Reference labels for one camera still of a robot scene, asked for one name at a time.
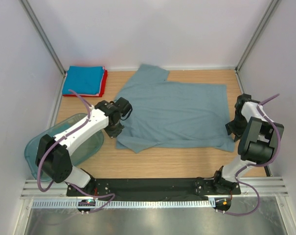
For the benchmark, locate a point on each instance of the translucent teal plastic basket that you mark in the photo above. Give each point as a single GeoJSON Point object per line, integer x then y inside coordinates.
{"type": "Point", "coordinates": [90, 147]}

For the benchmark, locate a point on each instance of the folded red t shirt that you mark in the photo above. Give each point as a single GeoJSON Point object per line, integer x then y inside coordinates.
{"type": "Point", "coordinates": [103, 80]}

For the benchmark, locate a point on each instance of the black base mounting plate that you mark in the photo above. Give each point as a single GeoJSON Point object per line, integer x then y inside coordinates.
{"type": "Point", "coordinates": [162, 189]}

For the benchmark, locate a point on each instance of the aluminium frame post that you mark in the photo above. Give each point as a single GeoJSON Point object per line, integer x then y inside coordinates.
{"type": "Point", "coordinates": [270, 10]}
{"type": "Point", "coordinates": [41, 32]}

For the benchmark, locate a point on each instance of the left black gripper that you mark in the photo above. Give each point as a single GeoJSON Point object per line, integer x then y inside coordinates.
{"type": "Point", "coordinates": [114, 133]}

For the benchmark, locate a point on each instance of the left aluminium frame post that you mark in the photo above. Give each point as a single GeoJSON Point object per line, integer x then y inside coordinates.
{"type": "Point", "coordinates": [41, 32]}

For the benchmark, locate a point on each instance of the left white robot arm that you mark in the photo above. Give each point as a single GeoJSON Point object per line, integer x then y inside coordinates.
{"type": "Point", "coordinates": [54, 152]}

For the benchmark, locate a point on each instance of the right aluminium frame post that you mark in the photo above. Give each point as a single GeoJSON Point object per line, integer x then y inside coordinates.
{"type": "Point", "coordinates": [270, 10]}

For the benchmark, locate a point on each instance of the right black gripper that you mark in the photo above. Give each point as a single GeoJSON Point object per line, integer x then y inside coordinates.
{"type": "Point", "coordinates": [230, 127]}

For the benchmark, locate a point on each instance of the grey-blue t shirt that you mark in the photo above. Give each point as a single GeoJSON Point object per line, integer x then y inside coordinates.
{"type": "Point", "coordinates": [171, 114]}

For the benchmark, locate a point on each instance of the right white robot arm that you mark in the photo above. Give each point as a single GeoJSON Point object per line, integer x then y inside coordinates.
{"type": "Point", "coordinates": [259, 142]}

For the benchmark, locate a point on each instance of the slotted grey cable duct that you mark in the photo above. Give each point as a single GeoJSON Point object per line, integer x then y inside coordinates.
{"type": "Point", "coordinates": [89, 204]}

